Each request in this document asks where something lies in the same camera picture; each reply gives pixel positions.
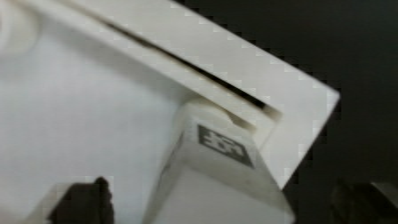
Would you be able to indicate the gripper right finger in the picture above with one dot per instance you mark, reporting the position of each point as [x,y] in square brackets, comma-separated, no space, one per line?
[365,203]

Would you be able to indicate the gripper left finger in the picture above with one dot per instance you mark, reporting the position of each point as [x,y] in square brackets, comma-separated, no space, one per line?
[84,206]

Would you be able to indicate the white table leg hidden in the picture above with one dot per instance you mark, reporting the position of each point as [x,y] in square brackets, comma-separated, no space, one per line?
[215,187]

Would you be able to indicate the white square table top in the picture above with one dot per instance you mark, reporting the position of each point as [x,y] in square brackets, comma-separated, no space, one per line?
[95,86]

